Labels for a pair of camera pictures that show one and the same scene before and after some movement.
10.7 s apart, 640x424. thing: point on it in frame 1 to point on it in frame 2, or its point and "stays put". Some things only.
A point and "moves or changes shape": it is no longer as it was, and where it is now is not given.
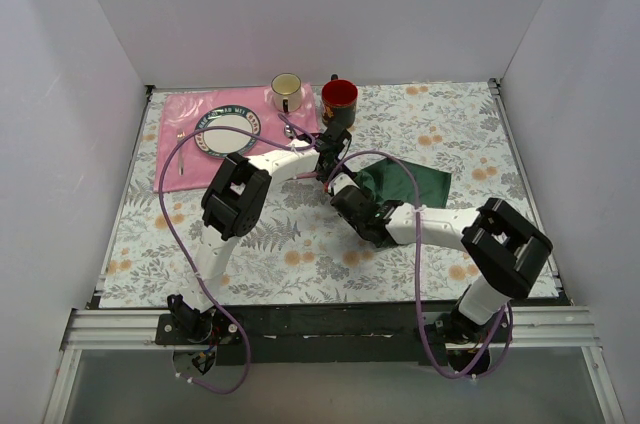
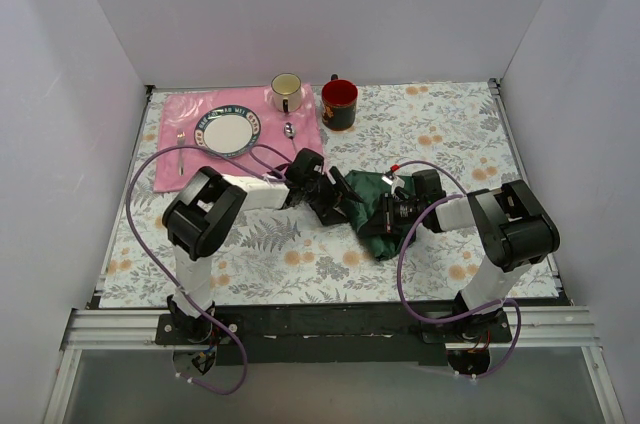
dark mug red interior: x=338 y=102 stays put
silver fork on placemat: x=180 y=136 stays put
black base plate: x=323 y=334 stays put
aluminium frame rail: x=568 y=329 stays put
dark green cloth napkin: x=391 y=180 moves or changes shape
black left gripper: x=329 y=164 to x=326 y=198
